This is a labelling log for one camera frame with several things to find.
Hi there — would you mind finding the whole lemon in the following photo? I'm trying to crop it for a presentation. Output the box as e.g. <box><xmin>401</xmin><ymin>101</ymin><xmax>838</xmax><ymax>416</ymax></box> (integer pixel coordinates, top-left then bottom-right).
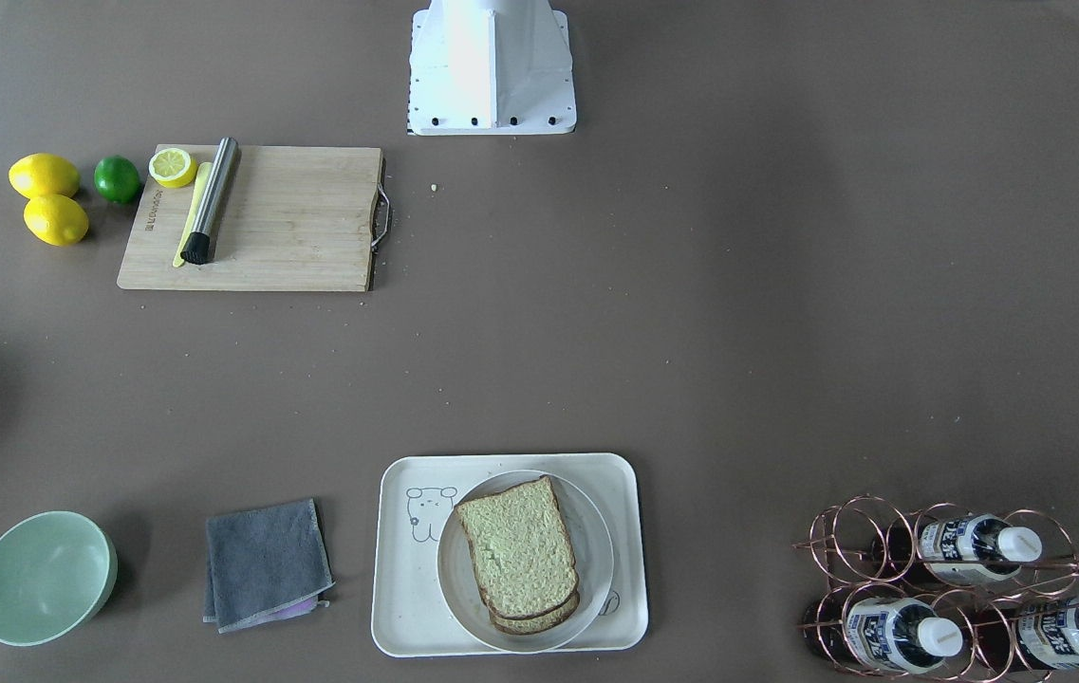
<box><xmin>6</xmin><ymin>153</ymin><xmax>81</xmax><ymax>199</ymax></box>
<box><xmin>23</xmin><ymin>194</ymin><xmax>88</xmax><ymax>247</ymax></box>

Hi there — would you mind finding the upper tea bottle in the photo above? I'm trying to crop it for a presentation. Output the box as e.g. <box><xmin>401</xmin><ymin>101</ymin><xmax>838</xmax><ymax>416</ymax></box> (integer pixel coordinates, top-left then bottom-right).
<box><xmin>868</xmin><ymin>514</ymin><xmax>1044</xmax><ymax>591</ymax></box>

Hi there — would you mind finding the cream rabbit tray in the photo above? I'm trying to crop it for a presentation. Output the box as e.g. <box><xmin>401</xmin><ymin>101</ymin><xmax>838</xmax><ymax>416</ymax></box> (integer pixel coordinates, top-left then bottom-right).
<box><xmin>371</xmin><ymin>452</ymin><xmax>648</xmax><ymax>657</ymax></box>

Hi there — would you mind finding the lower tea bottle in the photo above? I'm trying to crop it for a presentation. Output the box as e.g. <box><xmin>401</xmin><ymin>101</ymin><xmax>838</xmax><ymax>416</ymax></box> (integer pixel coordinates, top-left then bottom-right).
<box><xmin>970</xmin><ymin>600</ymin><xmax>1079</xmax><ymax>672</ymax></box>
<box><xmin>800</xmin><ymin>597</ymin><xmax>965</xmax><ymax>674</ymax></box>

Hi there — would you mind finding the mint green bowl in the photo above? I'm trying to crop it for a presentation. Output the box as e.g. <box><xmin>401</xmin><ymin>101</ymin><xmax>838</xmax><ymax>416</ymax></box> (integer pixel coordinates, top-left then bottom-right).
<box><xmin>0</xmin><ymin>510</ymin><xmax>119</xmax><ymax>647</ymax></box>

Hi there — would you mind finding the lower whole lemon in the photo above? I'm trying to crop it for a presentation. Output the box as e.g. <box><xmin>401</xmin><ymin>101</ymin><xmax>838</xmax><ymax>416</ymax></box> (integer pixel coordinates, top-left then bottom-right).
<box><xmin>23</xmin><ymin>194</ymin><xmax>88</xmax><ymax>247</ymax></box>

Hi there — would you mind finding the white round plate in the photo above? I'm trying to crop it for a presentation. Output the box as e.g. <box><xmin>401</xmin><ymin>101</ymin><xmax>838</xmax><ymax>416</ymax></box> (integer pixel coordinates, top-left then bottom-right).
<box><xmin>437</xmin><ymin>470</ymin><xmax>616</xmax><ymax>655</ymax></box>

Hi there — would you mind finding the copper wire bottle rack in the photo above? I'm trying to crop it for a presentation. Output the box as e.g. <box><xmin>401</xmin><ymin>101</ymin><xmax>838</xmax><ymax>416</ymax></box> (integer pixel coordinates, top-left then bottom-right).
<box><xmin>801</xmin><ymin>494</ymin><xmax>1079</xmax><ymax>682</ymax></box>

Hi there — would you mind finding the upper whole lemon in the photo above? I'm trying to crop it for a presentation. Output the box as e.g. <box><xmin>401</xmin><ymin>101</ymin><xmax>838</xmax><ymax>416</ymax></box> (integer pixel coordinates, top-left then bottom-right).
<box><xmin>6</xmin><ymin>153</ymin><xmax>81</xmax><ymax>199</ymax></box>

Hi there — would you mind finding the bread slice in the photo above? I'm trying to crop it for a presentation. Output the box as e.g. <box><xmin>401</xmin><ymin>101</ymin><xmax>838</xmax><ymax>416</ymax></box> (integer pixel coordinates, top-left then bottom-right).
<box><xmin>490</xmin><ymin>591</ymin><xmax>581</xmax><ymax>636</ymax></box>
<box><xmin>454</xmin><ymin>475</ymin><xmax>581</xmax><ymax>621</ymax></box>

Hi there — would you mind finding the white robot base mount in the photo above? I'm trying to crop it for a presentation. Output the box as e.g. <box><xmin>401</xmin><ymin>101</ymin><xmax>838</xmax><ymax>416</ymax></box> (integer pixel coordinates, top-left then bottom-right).
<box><xmin>406</xmin><ymin>1</ymin><xmax>578</xmax><ymax>136</ymax></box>

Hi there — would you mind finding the green lime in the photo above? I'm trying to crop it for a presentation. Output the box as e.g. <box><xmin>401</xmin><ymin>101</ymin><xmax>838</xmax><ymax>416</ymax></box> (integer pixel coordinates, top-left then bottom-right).
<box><xmin>93</xmin><ymin>156</ymin><xmax>141</xmax><ymax>206</ymax></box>

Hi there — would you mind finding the grey folded cloth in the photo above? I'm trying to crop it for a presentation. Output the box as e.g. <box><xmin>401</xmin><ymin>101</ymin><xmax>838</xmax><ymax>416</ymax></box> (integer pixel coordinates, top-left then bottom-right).
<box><xmin>202</xmin><ymin>498</ymin><xmax>334</xmax><ymax>633</ymax></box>

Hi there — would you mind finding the wooden cutting board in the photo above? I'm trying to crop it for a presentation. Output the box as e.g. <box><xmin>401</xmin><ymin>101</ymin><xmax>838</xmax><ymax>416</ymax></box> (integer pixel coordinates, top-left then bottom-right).
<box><xmin>117</xmin><ymin>144</ymin><xmax>390</xmax><ymax>291</ymax></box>

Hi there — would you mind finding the halved lemon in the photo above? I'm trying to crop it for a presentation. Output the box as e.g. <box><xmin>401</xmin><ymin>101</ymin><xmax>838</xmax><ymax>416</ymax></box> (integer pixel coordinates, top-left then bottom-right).
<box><xmin>148</xmin><ymin>147</ymin><xmax>199</xmax><ymax>189</ymax></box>

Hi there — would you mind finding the yellow knife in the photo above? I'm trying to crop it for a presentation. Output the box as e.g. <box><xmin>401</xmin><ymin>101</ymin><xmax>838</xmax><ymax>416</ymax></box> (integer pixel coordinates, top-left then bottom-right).
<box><xmin>172</xmin><ymin>161</ymin><xmax>214</xmax><ymax>268</ymax></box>

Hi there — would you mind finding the tea bottle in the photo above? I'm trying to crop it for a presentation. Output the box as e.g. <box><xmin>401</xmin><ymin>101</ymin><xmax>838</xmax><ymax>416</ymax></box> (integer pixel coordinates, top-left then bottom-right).
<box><xmin>868</xmin><ymin>514</ymin><xmax>1044</xmax><ymax>591</ymax></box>
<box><xmin>970</xmin><ymin>600</ymin><xmax>1079</xmax><ymax>672</ymax></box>
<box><xmin>800</xmin><ymin>597</ymin><xmax>965</xmax><ymax>674</ymax></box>

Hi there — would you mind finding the steel muddler black tip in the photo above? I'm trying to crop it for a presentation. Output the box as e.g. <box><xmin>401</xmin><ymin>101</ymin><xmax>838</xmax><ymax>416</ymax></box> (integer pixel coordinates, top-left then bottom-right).
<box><xmin>178</xmin><ymin>136</ymin><xmax>240</xmax><ymax>265</ymax></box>

